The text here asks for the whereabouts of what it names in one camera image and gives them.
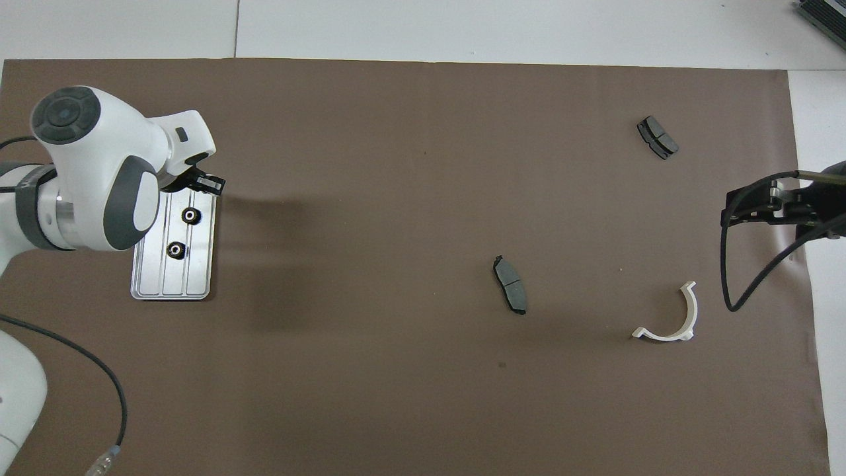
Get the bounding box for single dark grey brake pad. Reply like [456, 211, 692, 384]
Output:
[492, 255, 529, 316]

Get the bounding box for silver ribbed metal tray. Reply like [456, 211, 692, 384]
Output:
[130, 188, 219, 301]

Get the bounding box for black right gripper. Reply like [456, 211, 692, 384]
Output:
[720, 161, 846, 242]

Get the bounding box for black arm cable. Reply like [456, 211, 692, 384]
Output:
[0, 136, 128, 476]
[720, 170, 846, 313]

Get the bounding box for grey finned metal device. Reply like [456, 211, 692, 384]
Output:
[795, 0, 846, 48]

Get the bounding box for stacked dark grey brake pads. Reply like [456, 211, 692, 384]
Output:
[636, 116, 679, 161]

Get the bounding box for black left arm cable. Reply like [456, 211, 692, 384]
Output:
[0, 136, 128, 476]

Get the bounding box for white curved plastic clamp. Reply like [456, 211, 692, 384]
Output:
[633, 280, 699, 342]

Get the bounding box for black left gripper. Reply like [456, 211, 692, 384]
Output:
[162, 169, 226, 197]

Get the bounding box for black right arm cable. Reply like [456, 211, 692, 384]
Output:
[720, 170, 846, 313]

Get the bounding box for brown paper table mat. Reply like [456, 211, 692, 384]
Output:
[0, 58, 832, 476]

